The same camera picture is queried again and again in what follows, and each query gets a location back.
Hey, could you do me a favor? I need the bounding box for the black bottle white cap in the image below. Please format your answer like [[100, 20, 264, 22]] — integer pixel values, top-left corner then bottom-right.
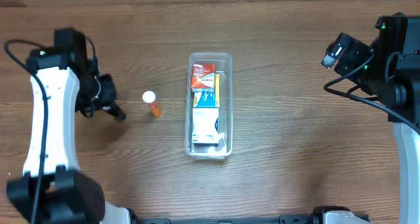
[[102, 104, 126, 122]]

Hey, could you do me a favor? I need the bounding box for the orange bottle white cap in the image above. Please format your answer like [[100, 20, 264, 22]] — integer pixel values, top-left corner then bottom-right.
[[142, 91, 162, 118]]

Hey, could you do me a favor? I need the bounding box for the blue VapoDrops box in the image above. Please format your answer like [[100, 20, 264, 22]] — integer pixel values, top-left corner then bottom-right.
[[194, 74, 220, 108]]

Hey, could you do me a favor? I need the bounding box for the red white medicine box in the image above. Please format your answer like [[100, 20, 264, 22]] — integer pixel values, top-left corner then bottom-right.
[[190, 63, 216, 93]]

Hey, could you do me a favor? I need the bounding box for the white blue medicine box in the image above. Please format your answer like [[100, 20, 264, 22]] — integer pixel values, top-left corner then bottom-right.
[[192, 108, 219, 144]]

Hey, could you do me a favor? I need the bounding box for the clear plastic container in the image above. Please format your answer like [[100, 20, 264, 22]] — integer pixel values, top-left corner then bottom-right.
[[184, 52, 233, 160]]

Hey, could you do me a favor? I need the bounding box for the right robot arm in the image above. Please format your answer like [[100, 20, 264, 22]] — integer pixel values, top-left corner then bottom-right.
[[322, 12, 419, 223]]

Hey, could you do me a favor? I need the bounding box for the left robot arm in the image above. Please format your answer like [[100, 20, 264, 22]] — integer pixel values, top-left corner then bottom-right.
[[7, 28, 137, 223]]

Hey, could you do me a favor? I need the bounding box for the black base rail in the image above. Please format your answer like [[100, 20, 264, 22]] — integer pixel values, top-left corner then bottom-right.
[[132, 214, 325, 224]]

